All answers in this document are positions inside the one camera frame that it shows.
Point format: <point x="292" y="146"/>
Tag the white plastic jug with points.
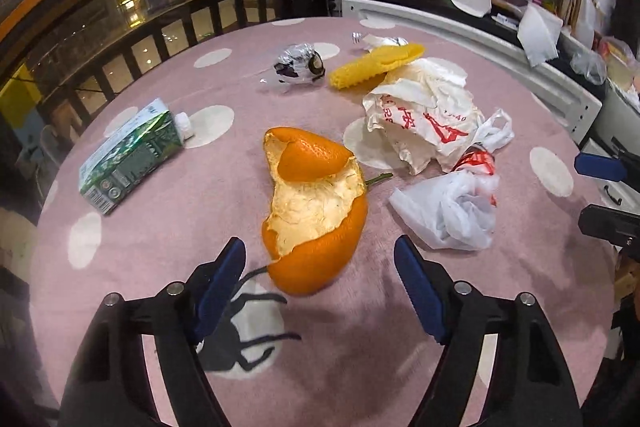
<point x="583" y="30"/>

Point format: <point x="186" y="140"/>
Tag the clear plastic bag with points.
<point x="591" y="66"/>

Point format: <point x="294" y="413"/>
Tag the white tissue pack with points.
<point x="539" y="32"/>

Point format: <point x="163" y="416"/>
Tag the crumpled white plastic bag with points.
<point x="456" y="210"/>

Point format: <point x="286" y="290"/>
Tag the crumpled silver wrapper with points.
<point x="297" y="65"/>

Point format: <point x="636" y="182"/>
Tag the small white crumpled wrapper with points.
<point x="371" y="42"/>

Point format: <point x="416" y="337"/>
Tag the green milk carton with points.
<point x="130" y="154"/>

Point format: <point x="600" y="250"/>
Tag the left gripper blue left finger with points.
<point x="213" y="285"/>

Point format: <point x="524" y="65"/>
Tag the white red printed plastic bag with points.
<point x="426" y="114"/>

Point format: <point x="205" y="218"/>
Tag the orange peel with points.
<point x="318" y="209"/>

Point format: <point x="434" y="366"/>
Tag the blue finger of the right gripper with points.
<point x="617" y="227"/>
<point x="600" y="167"/>

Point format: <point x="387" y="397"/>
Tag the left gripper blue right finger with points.
<point x="425" y="283"/>

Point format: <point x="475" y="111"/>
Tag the pink polka dot tablecloth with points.
<point x="353" y="354"/>

